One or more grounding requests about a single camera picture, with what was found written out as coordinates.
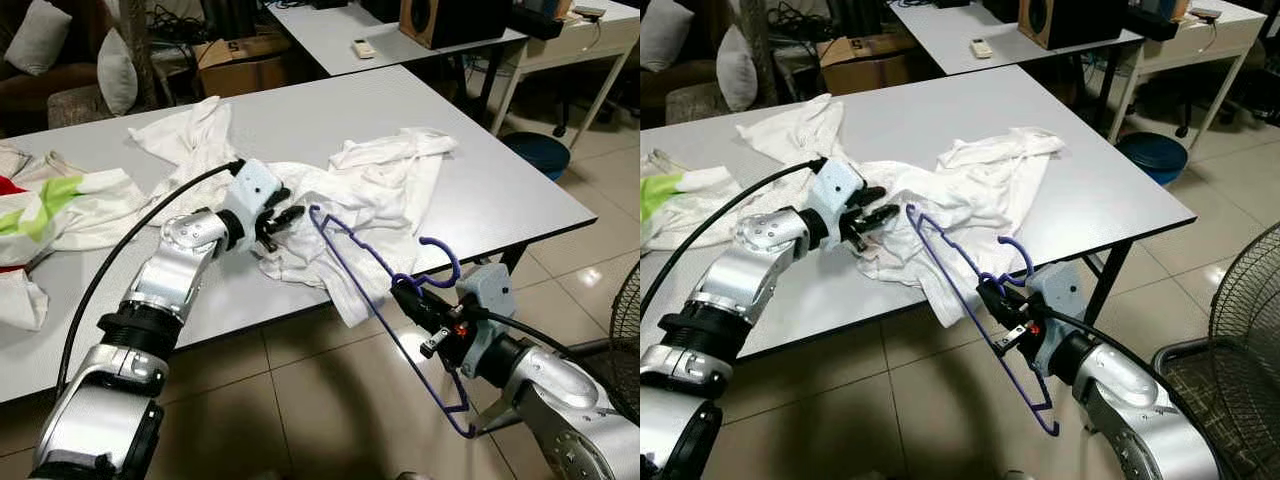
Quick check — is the grey office table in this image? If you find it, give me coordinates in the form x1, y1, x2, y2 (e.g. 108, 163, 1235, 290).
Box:
265, 0, 529, 121
888, 0, 1146, 121

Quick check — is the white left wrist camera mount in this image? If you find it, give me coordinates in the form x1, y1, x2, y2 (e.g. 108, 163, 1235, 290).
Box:
222, 158, 283, 229
812, 158, 869, 226

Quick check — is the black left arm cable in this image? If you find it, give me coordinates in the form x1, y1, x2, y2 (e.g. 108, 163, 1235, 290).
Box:
640, 157, 829, 313
55, 158, 246, 399

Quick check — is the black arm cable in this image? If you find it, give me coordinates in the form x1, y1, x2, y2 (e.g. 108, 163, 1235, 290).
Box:
640, 157, 829, 313
55, 158, 246, 399
1035, 308, 1221, 480
470, 308, 641, 421

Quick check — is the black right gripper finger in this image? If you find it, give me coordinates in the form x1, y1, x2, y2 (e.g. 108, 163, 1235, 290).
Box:
983, 276, 1025, 316
400, 278, 451, 319
975, 279, 1013, 327
392, 280, 439, 331

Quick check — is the brown cardboard box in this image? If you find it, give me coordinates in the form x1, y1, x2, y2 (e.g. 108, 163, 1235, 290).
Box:
817, 35, 916, 98
193, 35, 293, 99

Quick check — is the wooden speaker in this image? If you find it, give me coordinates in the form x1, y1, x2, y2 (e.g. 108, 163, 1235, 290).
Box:
400, 0, 513, 51
1018, 0, 1126, 51

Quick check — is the white crumpled garment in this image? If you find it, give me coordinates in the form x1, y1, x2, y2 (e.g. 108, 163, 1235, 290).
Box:
735, 93, 851, 191
128, 95, 241, 201

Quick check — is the blue round stool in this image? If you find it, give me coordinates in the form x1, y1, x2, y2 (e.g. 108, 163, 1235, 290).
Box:
1115, 132, 1190, 187
498, 132, 572, 182

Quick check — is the white cloth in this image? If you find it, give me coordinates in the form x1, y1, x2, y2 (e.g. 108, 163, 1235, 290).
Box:
0, 265, 51, 333

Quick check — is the white garment green print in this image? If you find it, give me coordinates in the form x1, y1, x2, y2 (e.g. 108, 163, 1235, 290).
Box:
640, 150, 741, 251
0, 165, 151, 271

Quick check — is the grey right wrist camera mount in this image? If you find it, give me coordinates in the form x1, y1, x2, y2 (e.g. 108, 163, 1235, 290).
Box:
458, 262, 518, 379
1025, 262, 1086, 379

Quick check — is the white shirt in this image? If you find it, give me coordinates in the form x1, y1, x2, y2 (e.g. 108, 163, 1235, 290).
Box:
255, 127, 461, 329
855, 127, 1066, 329

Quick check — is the light grey pillow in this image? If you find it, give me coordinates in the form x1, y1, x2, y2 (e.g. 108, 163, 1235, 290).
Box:
97, 27, 140, 116
715, 24, 759, 113

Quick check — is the white side table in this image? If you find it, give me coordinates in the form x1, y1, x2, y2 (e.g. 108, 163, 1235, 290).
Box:
1105, 0, 1269, 151
490, 0, 641, 151

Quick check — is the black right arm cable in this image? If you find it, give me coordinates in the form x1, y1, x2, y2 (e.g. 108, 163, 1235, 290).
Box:
1035, 308, 1221, 480
470, 308, 641, 421

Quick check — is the purple thin hanger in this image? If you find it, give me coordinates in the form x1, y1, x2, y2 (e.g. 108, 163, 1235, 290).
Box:
905, 203, 1061, 438
308, 205, 479, 439

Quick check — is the black pedestal fan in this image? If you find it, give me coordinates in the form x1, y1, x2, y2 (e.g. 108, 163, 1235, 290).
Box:
575, 262, 641, 426
1150, 222, 1280, 480

